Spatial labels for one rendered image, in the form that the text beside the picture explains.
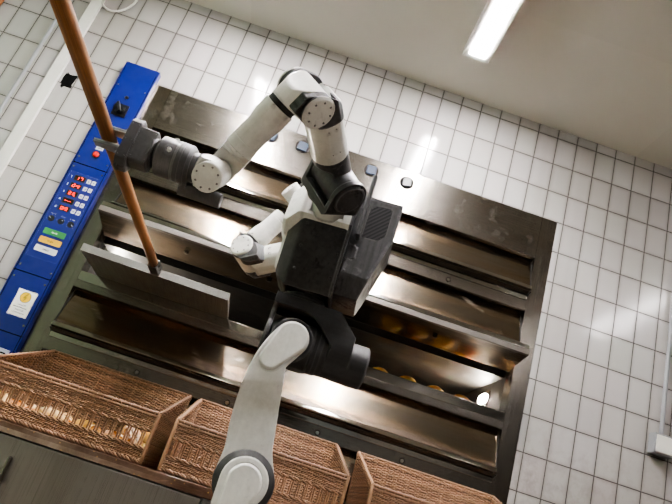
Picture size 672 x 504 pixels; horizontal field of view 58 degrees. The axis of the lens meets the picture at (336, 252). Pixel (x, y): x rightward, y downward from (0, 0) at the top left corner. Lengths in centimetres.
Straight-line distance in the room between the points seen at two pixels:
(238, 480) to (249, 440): 10
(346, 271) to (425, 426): 111
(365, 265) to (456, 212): 130
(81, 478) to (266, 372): 67
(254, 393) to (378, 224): 54
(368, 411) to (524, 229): 110
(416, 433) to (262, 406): 109
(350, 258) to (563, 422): 145
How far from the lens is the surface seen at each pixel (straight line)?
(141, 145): 138
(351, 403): 248
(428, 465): 253
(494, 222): 287
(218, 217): 267
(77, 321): 257
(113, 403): 198
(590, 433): 280
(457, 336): 252
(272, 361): 151
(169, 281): 227
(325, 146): 140
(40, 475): 196
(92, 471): 193
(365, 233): 161
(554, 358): 279
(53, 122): 297
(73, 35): 113
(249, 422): 153
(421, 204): 279
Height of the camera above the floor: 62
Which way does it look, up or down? 22 degrees up
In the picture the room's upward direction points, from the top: 18 degrees clockwise
